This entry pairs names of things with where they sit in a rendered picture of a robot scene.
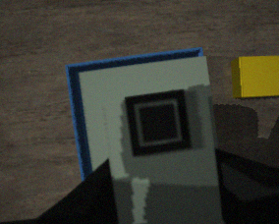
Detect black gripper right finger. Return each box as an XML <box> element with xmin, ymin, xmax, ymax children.
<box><xmin>214</xmin><ymin>147</ymin><xmax>279</xmax><ymax>224</ymax></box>

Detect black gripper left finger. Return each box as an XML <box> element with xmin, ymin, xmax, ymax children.
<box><xmin>0</xmin><ymin>158</ymin><xmax>119</xmax><ymax>224</ymax></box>

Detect yellow rectangular block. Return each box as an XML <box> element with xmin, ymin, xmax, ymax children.
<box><xmin>231</xmin><ymin>55</ymin><xmax>279</xmax><ymax>98</ymax></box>

